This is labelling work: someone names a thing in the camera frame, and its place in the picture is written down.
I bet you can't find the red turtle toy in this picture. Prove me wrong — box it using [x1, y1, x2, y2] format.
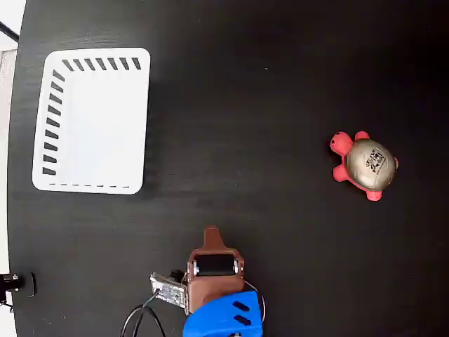
[328, 130, 400, 202]

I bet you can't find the white plastic basket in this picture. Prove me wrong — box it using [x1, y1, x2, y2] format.
[31, 47, 152, 196]

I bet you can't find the black table clamp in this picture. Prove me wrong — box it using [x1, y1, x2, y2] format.
[0, 272, 37, 313]

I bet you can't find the black metal bar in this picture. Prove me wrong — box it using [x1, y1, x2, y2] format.
[0, 21, 20, 41]

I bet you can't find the bare camera circuit board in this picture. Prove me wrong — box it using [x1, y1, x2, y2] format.
[149, 272, 187, 310]

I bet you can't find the red and white servo wire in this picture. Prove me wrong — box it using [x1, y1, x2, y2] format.
[243, 279, 267, 322]

